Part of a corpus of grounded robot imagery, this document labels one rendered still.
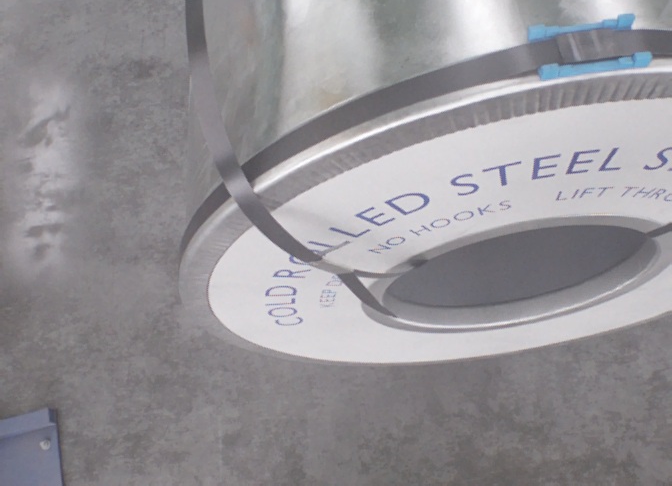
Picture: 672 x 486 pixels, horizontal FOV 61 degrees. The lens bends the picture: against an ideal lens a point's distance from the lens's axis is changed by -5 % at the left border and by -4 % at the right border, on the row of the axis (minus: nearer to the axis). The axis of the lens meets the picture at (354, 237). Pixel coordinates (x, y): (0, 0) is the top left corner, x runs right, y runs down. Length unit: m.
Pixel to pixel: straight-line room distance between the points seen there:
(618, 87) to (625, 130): 0.09
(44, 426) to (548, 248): 1.59
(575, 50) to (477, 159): 0.16
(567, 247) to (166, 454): 1.30
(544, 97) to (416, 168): 0.16
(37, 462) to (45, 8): 2.00
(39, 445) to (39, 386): 0.19
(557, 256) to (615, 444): 0.73
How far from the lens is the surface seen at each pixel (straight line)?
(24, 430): 2.15
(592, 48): 0.62
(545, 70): 0.59
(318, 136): 0.64
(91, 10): 3.01
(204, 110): 0.73
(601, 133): 0.71
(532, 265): 1.40
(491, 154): 0.68
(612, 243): 1.31
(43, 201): 2.47
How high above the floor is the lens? 1.82
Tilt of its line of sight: 65 degrees down
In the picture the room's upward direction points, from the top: 11 degrees counter-clockwise
